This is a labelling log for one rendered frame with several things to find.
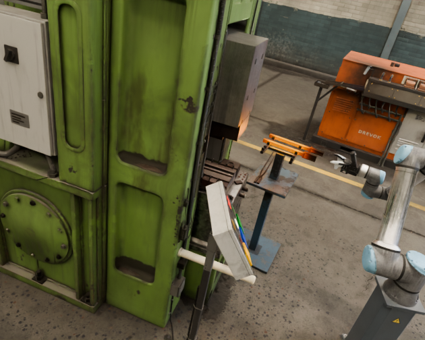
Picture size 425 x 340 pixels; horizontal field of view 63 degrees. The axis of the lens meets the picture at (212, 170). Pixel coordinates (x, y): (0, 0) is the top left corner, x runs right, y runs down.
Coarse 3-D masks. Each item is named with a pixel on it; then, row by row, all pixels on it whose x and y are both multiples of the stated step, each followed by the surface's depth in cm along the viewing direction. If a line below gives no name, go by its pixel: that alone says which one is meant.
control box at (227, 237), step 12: (216, 192) 154; (216, 204) 147; (228, 204) 148; (216, 216) 141; (228, 216) 138; (216, 228) 135; (228, 228) 133; (216, 240) 134; (228, 240) 134; (228, 252) 138; (240, 252) 139; (228, 264) 142; (240, 264) 142; (240, 276) 146
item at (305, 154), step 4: (264, 140) 253; (268, 140) 253; (272, 144) 252; (276, 144) 250; (280, 144) 250; (284, 148) 249; (288, 148) 247; (292, 148) 247; (300, 152) 244; (304, 152) 244; (308, 152) 244; (304, 156) 245; (308, 156) 243; (312, 156) 242; (316, 156) 241; (312, 160) 243
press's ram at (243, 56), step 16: (240, 32) 179; (240, 48) 156; (256, 48) 156; (224, 64) 162; (240, 64) 159; (256, 64) 169; (224, 80) 165; (240, 80) 163; (256, 80) 183; (224, 96) 169; (240, 96) 166; (224, 112) 172; (240, 112) 170
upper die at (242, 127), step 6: (246, 120) 191; (216, 126) 183; (222, 126) 182; (228, 126) 180; (240, 126) 179; (246, 126) 198; (210, 132) 185; (216, 132) 184; (222, 132) 183; (228, 132) 182; (234, 132) 181; (240, 132) 185; (228, 138) 184; (234, 138) 182
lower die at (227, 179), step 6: (210, 162) 216; (204, 168) 208; (222, 168) 211; (228, 168) 213; (204, 174) 204; (210, 174) 204; (216, 174) 205; (222, 174) 206; (228, 174) 206; (234, 174) 210; (204, 180) 200; (210, 180) 200; (216, 180) 201; (222, 180) 202; (228, 180) 202; (228, 186) 202
